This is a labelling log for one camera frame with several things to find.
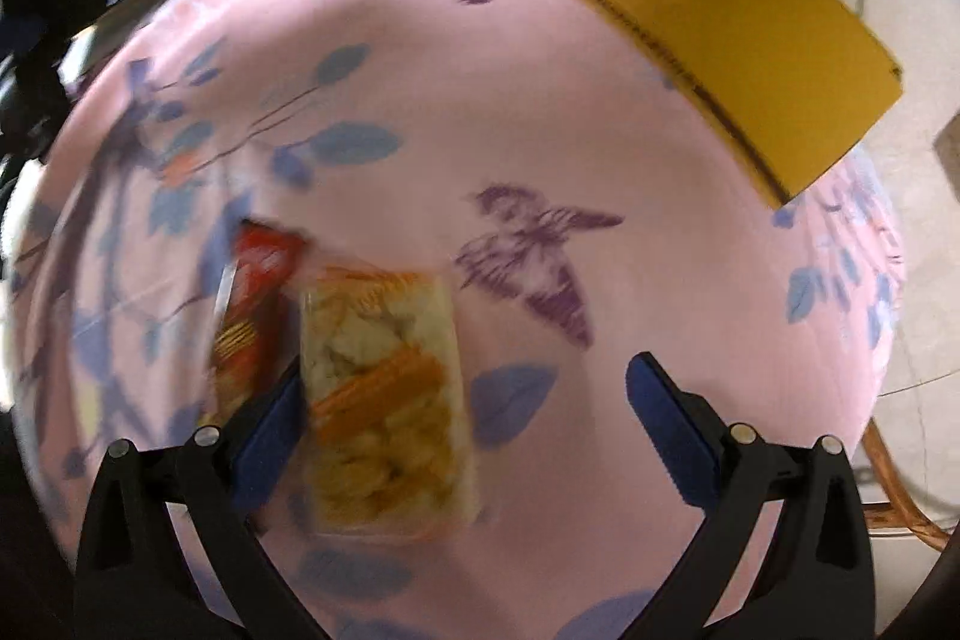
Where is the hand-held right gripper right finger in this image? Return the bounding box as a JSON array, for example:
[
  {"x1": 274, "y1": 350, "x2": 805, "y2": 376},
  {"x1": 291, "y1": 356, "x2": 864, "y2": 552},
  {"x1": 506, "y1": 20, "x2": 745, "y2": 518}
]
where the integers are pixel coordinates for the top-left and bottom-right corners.
[{"x1": 622, "y1": 351, "x2": 878, "y2": 640}]

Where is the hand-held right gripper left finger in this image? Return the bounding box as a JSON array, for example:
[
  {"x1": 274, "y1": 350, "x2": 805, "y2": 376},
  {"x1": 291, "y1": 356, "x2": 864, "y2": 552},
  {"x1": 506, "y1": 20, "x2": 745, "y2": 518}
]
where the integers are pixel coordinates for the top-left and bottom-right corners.
[{"x1": 73, "y1": 359, "x2": 331, "y2": 640}]

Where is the orange cracker packet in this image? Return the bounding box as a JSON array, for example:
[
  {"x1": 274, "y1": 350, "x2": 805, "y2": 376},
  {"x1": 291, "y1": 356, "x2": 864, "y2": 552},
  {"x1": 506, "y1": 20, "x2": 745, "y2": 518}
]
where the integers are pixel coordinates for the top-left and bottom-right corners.
[{"x1": 298, "y1": 265, "x2": 481, "y2": 540}]

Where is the red snack packet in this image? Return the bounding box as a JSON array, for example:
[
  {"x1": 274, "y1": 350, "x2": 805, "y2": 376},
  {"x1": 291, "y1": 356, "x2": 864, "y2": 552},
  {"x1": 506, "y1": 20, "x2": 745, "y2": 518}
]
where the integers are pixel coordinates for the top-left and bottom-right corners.
[{"x1": 210, "y1": 220, "x2": 308, "y2": 423}]

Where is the yellow cardboard box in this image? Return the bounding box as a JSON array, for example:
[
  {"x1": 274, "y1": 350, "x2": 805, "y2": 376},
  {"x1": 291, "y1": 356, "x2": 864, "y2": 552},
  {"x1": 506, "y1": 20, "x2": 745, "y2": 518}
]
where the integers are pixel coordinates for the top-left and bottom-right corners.
[{"x1": 514, "y1": 0, "x2": 905, "y2": 208}]

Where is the wooden chair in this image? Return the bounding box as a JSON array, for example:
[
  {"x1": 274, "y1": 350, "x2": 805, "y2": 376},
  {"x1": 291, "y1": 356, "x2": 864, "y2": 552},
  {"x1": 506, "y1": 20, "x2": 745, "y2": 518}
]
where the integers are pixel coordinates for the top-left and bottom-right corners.
[{"x1": 859, "y1": 419, "x2": 960, "y2": 547}]

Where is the pink printed tablecloth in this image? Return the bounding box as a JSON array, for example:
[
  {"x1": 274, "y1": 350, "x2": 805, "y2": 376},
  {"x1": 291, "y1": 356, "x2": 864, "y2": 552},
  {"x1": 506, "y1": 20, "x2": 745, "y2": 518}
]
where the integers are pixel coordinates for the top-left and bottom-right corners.
[{"x1": 11, "y1": 0, "x2": 908, "y2": 640}]

